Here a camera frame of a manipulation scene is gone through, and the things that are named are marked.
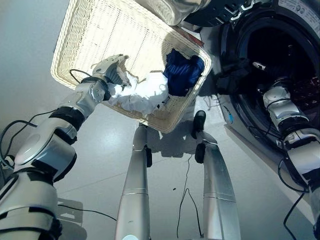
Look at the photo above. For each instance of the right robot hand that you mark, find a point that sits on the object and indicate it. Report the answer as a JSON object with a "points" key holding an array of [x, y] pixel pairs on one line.
{"points": [[276, 72]]}

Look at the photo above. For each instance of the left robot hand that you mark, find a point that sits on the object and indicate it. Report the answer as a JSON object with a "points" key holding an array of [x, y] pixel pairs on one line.
{"points": [[106, 65]]}

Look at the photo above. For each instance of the black garment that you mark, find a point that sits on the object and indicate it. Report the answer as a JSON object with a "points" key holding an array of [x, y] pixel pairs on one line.
{"points": [[232, 78]]}

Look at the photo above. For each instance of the white garment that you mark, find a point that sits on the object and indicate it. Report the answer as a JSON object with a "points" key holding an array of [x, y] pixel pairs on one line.
{"points": [[145, 95]]}

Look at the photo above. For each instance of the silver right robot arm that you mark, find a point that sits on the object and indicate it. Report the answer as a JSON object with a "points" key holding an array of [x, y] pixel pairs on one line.
{"points": [[295, 125]]}

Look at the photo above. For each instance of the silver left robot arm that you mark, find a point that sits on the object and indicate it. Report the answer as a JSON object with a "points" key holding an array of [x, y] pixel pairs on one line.
{"points": [[47, 147]]}

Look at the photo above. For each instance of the front-load washing machine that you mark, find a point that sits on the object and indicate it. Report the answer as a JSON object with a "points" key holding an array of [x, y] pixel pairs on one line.
{"points": [[300, 32]]}

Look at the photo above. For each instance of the white wicker laundry basket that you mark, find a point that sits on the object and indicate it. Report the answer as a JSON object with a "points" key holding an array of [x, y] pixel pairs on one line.
{"points": [[105, 37]]}

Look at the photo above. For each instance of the blue tag on washer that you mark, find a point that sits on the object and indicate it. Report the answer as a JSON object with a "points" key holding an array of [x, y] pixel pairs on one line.
{"points": [[230, 116]]}

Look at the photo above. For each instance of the blue garment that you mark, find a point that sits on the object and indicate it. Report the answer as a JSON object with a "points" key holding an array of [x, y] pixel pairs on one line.
{"points": [[181, 72]]}

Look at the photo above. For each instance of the dark right robot foot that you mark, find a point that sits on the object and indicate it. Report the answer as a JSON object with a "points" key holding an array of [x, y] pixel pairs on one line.
{"points": [[199, 121]]}

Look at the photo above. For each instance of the silver left robot leg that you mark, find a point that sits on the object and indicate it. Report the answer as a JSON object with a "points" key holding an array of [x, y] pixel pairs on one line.
{"points": [[136, 180]]}

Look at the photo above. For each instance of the silver robot leg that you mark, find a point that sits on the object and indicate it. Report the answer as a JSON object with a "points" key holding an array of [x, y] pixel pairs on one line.
{"points": [[136, 180], [217, 180]]}

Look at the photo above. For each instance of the silver right robot leg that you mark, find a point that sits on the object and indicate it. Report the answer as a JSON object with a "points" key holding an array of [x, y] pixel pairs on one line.
{"points": [[217, 180]]}

